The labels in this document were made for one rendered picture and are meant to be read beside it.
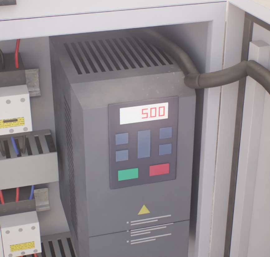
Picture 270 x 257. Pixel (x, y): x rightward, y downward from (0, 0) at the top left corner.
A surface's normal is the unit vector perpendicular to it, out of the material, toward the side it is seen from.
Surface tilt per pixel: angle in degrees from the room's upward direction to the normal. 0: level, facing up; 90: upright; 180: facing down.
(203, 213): 90
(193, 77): 53
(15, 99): 90
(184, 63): 45
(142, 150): 90
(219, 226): 90
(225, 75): 59
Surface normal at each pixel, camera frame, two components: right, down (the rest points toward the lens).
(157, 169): 0.27, 0.45
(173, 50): -0.65, -0.49
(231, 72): -0.19, -0.10
